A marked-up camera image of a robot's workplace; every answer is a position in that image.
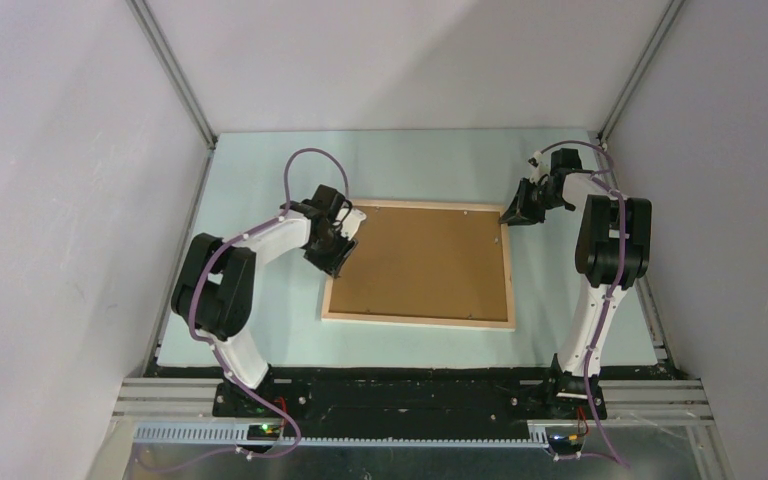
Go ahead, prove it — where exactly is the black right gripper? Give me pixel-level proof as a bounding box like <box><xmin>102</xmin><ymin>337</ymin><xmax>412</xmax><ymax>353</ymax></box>
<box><xmin>502</xmin><ymin>178</ymin><xmax>569</xmax><ymax>227</ymax></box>

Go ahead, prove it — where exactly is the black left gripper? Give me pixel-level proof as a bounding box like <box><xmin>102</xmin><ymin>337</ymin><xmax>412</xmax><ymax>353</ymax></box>
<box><xmin>303</xmin><ymin>223</ymin><xmax>357</xmax><ymax>279</ymax></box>

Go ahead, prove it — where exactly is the light wooden picture frame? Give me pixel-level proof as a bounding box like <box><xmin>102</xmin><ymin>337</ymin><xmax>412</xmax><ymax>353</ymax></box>
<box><xmin>320</xmin><ymin>199</ymin><xmax>517</xmax><ymax>332</ymax></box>

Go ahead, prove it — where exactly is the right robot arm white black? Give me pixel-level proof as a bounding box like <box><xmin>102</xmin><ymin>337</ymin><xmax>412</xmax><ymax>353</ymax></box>
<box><xmin>499</xmin><ymin>142</ymin><xmax>652</xmax><ymax>418</ymax></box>

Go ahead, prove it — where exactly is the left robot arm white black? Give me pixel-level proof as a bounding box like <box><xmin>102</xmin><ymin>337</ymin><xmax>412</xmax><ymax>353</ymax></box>
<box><xmin>171</xmin><ymin>185</ymin><xmax>367</xmax><ymax>417</ymax></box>

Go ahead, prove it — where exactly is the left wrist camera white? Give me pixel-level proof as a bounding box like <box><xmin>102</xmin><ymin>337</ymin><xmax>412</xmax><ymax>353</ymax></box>
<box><xmin>335</xmin><ymin>207</ymin><xmax>367</xmax><ymax>240</ymax></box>

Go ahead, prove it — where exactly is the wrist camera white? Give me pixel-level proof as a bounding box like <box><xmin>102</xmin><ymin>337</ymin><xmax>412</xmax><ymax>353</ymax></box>
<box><xmin>335</xmin><ymin>207</ymin><xmax>367</xmax><ymax>240</ymax></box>
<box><xmin>527</xmin><ymin>151</ymin><xmax>551</xmax><ymax>185</ymax></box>

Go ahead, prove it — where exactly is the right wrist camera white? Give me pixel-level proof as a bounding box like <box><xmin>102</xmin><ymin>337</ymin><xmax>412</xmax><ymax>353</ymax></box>
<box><xmin>527</xmin><ymin>151</ymin><xmax>551</xmax><ymax>185</ymax></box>

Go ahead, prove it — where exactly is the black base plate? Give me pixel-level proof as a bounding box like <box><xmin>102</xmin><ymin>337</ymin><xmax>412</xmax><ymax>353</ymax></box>
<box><xmin>212</xmin><ymin>367</ymin><xmax>607</xmax><ymax>441</ymax></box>

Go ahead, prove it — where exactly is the right aluminium corner rail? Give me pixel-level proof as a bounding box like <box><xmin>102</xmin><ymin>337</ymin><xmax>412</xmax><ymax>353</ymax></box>
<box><xmin>596</xmin><ymin>0</ymin><xmax>687</xmax><ymax>143</ymax></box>

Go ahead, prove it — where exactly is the aluminium corner rail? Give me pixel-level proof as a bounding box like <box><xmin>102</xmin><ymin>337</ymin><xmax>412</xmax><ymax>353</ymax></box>
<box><xmin>126</xmin><ymin>0</ymin><xmax>218</xmax><ymax>150</ymax></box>
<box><xmin>596</xmin><ymin>0</ymin><xmax>687</xmax><ymax>143</ymax></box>

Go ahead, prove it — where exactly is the front aluminium rail frame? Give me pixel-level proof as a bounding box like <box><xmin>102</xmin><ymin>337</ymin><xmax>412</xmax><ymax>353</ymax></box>
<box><xmin>89</xmin><ymin>379</ymin><xmax>733</xmax><ymax>479</ymax></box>

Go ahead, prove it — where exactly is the left aluminium corner rail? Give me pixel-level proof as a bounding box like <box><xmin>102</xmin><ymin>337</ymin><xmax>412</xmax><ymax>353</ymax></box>
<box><xmin>126</xmin><ymin>0</ymin><xmax>218</xmax><ymax>150</ymax></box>

